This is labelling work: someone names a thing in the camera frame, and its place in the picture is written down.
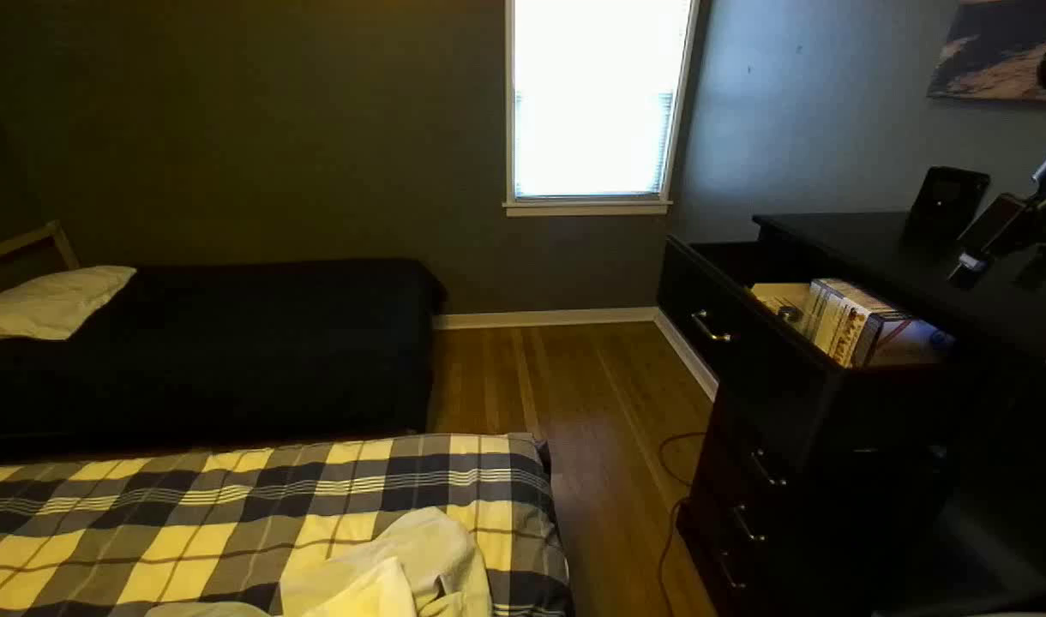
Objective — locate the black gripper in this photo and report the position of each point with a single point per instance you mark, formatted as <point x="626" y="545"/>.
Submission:
<point x="1003" y="226"/>

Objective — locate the black top drawer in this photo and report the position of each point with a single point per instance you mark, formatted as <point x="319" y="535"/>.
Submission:
<point x="772" y="368"/>

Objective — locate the books in drawer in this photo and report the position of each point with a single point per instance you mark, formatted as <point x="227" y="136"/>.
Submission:
<point x="852" y="323"/>

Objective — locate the black device on dresser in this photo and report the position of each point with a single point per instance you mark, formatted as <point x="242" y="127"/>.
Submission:
<point x="946" y="207"/>

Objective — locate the black wooden dresser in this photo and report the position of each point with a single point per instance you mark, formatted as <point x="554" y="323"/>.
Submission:
<point x="890" y="524"/>

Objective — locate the white crumpled clothes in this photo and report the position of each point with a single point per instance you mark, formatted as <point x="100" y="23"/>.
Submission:
<point x="425" y="564"/>

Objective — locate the black bed with headboard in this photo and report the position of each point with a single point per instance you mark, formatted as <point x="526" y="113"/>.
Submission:
<point x="231" y="354"/>

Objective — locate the plaid yellow grey bed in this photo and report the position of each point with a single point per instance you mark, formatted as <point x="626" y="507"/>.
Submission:
<point x="137" y="533"/>

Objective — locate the white pillow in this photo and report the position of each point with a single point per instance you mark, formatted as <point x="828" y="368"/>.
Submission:
<point x="55" y="307"/>

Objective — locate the wall picture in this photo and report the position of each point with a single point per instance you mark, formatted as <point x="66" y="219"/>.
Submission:
<point x="992" y="54"/>

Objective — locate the bright window white frame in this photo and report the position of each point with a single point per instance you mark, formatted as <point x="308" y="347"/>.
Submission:
<point x="596" y="104"/>

